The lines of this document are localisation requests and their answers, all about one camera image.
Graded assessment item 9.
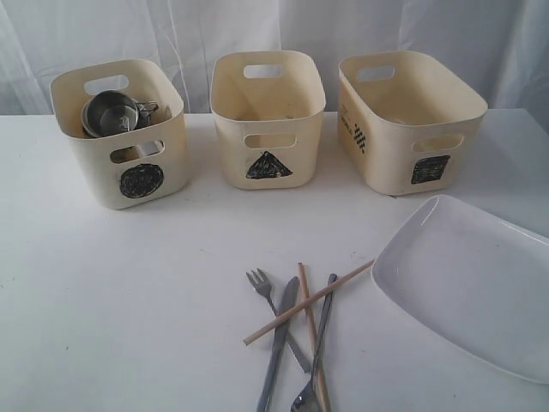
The wooden chopstick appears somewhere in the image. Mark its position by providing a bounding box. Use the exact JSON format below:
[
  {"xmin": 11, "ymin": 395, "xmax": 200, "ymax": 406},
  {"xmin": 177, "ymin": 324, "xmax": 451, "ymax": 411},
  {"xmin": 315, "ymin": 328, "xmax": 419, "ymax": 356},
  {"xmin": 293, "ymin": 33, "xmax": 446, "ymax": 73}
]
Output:
[{"xmin": 298, "ymin": 263, "xmax": 331, "ymax": 412}]

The steel knife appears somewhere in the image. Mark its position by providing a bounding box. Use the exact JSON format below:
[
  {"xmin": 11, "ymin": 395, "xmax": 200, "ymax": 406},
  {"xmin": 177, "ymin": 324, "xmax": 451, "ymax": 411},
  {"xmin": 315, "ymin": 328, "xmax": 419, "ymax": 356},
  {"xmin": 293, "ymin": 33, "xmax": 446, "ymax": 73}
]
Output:
[{"xmin": 256, "ymin": 276, "xmax": 299, "ymax": 412}]

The cream bin square mark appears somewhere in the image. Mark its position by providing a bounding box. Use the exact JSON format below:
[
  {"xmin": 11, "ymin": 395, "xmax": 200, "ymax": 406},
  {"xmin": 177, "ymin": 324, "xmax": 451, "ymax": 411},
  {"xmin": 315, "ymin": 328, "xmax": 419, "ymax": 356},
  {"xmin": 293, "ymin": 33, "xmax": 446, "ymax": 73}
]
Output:
[{"xmin": 337, "ymin": 51, "xmax": 488, "ymax": 196}]

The cream bin triangle mark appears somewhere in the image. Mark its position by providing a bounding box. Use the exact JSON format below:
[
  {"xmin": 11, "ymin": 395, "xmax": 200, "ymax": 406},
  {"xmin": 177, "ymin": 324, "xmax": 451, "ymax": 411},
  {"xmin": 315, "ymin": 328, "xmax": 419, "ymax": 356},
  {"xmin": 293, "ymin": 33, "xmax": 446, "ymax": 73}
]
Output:
[{"xmin": 210, "ymin": 50, "xmax": 326, "ymax": 190}]

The steel fork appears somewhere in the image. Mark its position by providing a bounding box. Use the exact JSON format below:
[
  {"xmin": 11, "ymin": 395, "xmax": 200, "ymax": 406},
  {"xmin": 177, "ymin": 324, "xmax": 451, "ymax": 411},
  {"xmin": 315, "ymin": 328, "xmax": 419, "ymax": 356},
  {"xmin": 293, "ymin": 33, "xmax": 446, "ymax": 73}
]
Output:
[{"xmin": 246, "ymin": 269, "xmax": 312, "ymax": 373}]

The white square ceramic plate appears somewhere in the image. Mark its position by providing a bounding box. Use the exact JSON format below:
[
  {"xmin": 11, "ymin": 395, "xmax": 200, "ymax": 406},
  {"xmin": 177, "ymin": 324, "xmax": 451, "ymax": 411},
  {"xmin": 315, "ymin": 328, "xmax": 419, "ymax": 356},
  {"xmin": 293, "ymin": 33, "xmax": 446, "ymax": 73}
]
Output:
[{"xmin": 371, "ymin": 195, "xmax": 548, "ymax": 385}]

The steel mug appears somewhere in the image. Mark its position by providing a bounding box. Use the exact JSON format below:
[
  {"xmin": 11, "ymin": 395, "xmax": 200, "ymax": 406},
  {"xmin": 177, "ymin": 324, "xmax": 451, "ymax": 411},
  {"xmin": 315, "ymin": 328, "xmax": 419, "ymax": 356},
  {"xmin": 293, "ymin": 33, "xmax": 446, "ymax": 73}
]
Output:
[
  {"xmin": 81, "ymin": 117, "xmax": 101, "ymax": 138},
  {"xmin": 81, "ymin": 90, "xmax": 160, "ymax": 137}
]

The wooden chopstick crossing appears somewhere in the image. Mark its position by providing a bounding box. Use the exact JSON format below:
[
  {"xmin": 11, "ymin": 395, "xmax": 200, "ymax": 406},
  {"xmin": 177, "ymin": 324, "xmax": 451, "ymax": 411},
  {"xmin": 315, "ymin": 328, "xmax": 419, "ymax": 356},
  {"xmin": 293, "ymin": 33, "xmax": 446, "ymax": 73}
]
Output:
[{"xmin": 243, "ymin": 259, "xmax": 375, "ymax": 346}]

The cream bin circle mark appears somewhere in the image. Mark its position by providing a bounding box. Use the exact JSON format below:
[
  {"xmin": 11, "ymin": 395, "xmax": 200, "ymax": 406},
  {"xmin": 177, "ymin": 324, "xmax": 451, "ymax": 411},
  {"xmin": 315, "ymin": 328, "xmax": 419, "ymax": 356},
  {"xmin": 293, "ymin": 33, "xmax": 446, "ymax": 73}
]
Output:
[{"xmin": 50, "ymin": 59, "xmax": 190, "ymax": 209}]

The steel spoon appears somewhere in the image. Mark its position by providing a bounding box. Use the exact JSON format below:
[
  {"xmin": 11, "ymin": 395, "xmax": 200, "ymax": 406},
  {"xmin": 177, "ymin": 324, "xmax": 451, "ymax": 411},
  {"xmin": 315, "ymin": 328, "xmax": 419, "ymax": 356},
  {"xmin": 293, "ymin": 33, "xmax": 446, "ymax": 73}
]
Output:
[{"xmin": 291, "ymin": 292, "xmax": 334, "ymax": 412}]

